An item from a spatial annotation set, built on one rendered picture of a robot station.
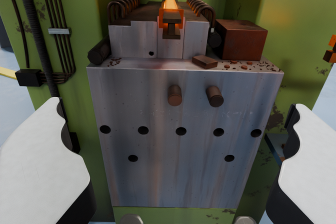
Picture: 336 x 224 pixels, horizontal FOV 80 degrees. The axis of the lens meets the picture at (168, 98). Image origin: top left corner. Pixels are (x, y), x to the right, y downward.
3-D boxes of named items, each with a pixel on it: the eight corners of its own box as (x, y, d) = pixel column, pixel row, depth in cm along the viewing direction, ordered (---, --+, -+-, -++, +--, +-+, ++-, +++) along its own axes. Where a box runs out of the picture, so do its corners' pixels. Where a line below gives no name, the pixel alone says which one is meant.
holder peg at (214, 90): (222, 108, 38) (225, 95, 37) (208, 107, 38) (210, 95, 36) (218, 97, 41) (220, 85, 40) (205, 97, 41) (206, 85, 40)
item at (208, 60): (217, 66, 40) (218, 61, 39) (205, 69, 39) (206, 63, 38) (202, 59, 43) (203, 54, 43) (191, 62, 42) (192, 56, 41)
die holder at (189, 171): (237, 209, 61) (285, 72, 39) (111, 206, 61) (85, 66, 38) (207, 107, 109) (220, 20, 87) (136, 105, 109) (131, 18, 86)
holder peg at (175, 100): (181, 107, 38) (182, 94, 36) (167, 106, 38) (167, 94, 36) (180, 96, 41) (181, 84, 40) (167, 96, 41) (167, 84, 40)
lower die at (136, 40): (204, 59, 44) (210, 17, 39) (111, 56, 43) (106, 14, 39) (188, 23, 80) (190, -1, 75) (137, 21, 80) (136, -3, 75)
